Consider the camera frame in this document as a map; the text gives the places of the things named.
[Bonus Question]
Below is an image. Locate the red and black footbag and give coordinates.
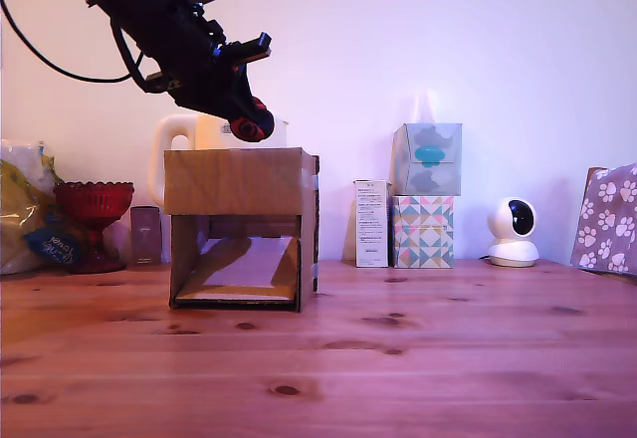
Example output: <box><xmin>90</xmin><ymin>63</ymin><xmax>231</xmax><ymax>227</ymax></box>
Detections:
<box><xmin>226</xmin><ymin>97</ymin><xmax>276</xmax><ymax>143</ymax></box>

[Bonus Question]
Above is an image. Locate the cardboard dice tower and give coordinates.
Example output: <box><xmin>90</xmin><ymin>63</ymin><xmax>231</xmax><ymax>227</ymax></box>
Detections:
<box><xmin>163</xmin><ymin>146</ymin><xmax>321</xmax><ymax>314</ymax></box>

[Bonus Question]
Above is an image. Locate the cream electric kettle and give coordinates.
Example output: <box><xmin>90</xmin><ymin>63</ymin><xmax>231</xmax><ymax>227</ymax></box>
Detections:
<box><xmin>147</xmin><ymin>112</ymin><xmax>292</xmax><ymax>209</ymax></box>

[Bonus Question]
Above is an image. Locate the small grey box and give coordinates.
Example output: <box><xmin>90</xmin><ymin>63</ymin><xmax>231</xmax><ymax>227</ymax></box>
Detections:
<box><xmin>130</xmin><ymin>205</ymin><xmax>164</xmax><ymax>266</ymax></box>

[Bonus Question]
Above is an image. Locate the red glass footed bowl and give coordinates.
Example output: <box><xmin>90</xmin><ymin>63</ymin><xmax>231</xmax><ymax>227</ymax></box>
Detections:
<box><xmin>53</xmin><ymin>180</ymin><xmax>135</xmax><ymax>274</ymax></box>

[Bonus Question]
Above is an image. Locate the white tissue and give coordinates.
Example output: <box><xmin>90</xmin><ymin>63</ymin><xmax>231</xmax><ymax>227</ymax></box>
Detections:
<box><xmin>407</xmin><ymin>90</ymin><xmax>440</xmax><ymax>125</ymax></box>

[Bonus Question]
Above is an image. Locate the tall white printed box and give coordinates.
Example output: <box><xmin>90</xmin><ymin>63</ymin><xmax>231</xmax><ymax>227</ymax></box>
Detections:
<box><xmin>353</xmin><ymin>179</ymin><xmax>391</xmax><ymax>269</ymax></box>

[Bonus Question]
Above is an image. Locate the grey cloud-print tissue box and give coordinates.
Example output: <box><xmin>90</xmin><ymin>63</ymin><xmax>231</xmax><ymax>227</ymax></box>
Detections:
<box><xmin>390</xmin><ymin>122</ymin><xmax>464</xmax><ymax>198</ymax></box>

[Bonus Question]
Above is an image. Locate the yellow and white plastic bag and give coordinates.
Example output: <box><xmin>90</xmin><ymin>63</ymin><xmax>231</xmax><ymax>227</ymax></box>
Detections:
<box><xmin>0</xmin><ymin>139</ymin><xmax>84</xmax><ymax>277</ymax></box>

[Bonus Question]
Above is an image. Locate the geometric pattern box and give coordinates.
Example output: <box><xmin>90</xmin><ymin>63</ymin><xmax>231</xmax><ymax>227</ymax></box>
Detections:
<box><xmin>391</xmin><ymin>195</ymin><xmax>456</xmax><ymax>270</ymax></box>

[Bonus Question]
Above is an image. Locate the paw-print fabric bag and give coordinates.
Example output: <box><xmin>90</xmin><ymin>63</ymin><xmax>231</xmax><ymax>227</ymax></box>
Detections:
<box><xmin>569</xmin><ymin>162</ymin><xmax>637</xmax><ymax>276</ymax></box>

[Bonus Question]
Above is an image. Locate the short black cable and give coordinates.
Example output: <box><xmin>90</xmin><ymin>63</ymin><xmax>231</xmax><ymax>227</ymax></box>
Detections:
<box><xmin>109</xmin><ymin>23</ymin><xmax>148</xmax><ymax>92</ymax></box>

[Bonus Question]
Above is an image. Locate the long black looping cable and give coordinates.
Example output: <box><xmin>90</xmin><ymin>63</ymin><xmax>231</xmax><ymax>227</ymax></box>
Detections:
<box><xmin>0</xmin><ymin>0</ymin><xmax>136</xmax><ymax>85</ymax></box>

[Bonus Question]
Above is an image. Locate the small white round camera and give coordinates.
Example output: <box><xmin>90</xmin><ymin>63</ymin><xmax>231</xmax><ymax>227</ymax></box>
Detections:
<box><xmin>486</xmin><ymin>196</ymin><xmax>540</xmax><ymax>268</ymax></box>

